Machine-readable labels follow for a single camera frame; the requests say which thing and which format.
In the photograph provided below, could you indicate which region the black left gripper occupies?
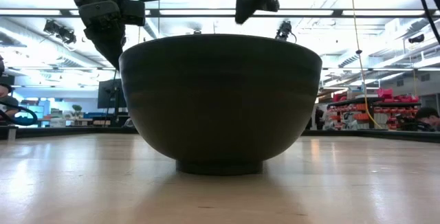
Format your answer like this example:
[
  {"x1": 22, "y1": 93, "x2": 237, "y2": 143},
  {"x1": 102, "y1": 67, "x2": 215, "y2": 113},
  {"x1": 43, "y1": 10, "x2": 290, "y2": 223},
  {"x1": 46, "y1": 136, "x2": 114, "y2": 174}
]
[{"x1": 78, "y1": 0, "x2": 127, "y2": 72}]

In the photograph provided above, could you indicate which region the black monitor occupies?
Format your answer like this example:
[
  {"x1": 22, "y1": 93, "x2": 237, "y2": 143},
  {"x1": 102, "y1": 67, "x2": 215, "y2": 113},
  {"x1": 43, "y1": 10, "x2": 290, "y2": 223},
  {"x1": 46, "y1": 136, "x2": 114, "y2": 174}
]
[{"x1": 97, "y1": 78, "x2": 128, "y2": 110}]

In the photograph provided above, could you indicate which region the black ceiling light fixture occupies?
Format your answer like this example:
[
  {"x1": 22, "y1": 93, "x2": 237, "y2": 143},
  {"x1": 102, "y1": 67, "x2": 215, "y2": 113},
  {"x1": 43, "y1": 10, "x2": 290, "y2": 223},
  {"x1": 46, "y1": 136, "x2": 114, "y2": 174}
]
[{"x1": 43, "y1": 19, "x2": 78, "y2": 45}]

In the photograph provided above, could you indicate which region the small potted plant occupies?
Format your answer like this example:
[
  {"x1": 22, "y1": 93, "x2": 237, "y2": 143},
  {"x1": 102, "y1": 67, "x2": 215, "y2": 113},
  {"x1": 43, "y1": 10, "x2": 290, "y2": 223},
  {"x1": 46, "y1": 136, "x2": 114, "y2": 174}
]
[{"x1": 71, "y1": 104, "x2": 84, "y2": 120}]

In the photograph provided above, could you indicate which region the large dark bowl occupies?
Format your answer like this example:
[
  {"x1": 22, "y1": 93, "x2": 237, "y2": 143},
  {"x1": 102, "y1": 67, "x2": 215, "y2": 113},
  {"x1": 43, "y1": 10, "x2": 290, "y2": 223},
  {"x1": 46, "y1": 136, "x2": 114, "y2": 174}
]
[{"x1": 118, "y1": 33, "x2": 323, "y2": 177}]

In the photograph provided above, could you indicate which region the person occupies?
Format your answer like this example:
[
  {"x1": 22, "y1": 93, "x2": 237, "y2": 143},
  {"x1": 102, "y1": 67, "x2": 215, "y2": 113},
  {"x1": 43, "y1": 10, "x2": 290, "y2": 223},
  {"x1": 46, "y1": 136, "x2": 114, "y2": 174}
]
[
  {"x1": 313, "y1": 106, "x2": 326, "y2": 131},
  {"x1": 414, "y1": 107, "x2": 440, "y2": 132},
  {"x1": 0, "y1": 82, "x2": 20, "y2": 119}
]

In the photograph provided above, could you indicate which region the small dark ceiling device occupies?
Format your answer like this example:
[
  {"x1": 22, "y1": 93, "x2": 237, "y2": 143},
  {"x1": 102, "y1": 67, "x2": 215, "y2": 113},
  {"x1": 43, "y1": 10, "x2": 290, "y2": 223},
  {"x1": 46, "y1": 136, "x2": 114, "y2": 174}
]
[{"x1": 408, "y1": 33, "x2": 426, "y2": 44}]

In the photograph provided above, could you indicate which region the black overhead camera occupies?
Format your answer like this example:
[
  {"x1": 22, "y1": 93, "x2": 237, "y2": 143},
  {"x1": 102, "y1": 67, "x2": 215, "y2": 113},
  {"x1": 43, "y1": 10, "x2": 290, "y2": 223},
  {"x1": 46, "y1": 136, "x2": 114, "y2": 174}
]
[{"x1": 274, "y1": 20, "x2": 297, "y2": 43}]

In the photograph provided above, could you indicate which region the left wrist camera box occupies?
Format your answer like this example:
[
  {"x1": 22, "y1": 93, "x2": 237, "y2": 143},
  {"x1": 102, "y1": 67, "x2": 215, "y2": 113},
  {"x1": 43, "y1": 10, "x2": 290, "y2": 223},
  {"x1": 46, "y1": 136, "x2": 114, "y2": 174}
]
[{"x1": 118, "y1": 0, "x2": 146, "y2": 27}]

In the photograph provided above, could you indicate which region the black overhead frame bar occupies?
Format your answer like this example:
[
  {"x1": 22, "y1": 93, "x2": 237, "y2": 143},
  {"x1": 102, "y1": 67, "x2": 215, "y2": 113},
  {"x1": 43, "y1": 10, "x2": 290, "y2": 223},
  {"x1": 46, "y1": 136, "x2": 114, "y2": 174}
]
[{"x1": 0, "y1": 8, "x2": 440, "y2": 19}]

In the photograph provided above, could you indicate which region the black looped hose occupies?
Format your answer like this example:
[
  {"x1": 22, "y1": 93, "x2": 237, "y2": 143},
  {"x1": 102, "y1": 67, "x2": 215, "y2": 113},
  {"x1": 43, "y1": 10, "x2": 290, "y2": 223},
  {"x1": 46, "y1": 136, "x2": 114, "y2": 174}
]
[{"x1": 0, "y1": 101, "x2": 39, "y2": 127}]

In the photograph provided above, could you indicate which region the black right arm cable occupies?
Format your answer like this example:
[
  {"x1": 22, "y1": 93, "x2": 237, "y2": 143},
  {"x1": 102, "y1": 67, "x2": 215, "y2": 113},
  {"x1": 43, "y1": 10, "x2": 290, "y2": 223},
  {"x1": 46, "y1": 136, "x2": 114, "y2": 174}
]
[{"x1": 410, "y1": 0, "x2": 440, "y2": 45}]

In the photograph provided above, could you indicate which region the black table edge rail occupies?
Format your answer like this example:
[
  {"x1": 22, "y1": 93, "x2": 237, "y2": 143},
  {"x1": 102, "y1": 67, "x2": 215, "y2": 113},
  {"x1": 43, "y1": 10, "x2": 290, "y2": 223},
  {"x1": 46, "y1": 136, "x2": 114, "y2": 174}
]
[{"x1": 0, "y1": 125, "x2": 440, "y2": 144}]

